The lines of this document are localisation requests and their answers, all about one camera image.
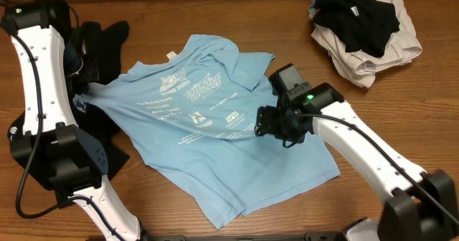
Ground light blue printed t-shirt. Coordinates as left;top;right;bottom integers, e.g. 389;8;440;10
73;34;340;228

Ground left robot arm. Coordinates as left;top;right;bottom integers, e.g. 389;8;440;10
1;0;146;240

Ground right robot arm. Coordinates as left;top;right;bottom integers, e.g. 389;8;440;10
255;83;458;241

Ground black garment on left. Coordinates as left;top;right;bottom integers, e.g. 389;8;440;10
6;20;131;192

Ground light blue folded garment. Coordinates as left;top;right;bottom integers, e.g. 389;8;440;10
308;0;316;16

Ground black folded garment top right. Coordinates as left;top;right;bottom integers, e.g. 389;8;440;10
313;0;399;57

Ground beige folded garment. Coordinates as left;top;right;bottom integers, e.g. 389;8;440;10
311;0;422;88

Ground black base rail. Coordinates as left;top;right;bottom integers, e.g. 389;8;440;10
141;231;346;241

